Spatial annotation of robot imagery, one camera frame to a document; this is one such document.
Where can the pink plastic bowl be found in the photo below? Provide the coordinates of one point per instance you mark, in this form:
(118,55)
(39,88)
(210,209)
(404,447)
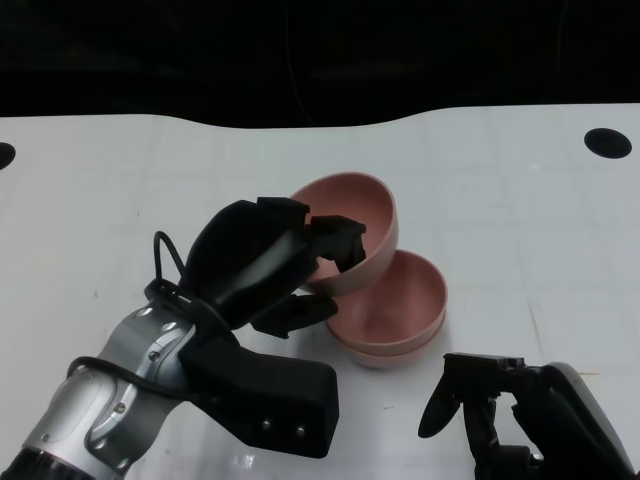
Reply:
(400,300)
(360,200)
(385,360)

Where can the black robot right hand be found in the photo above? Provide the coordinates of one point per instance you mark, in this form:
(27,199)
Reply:
(555,425)

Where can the black round table grommet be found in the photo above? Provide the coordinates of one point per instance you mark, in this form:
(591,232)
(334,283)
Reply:
(6,156)
(607,143)

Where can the black backdrop cloth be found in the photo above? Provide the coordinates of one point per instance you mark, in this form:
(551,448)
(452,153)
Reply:
(150,50)

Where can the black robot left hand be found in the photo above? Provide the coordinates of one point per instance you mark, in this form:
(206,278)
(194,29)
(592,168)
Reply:
(240,255)

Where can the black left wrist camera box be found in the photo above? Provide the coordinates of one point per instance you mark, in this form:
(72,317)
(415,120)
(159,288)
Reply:
(280,400)

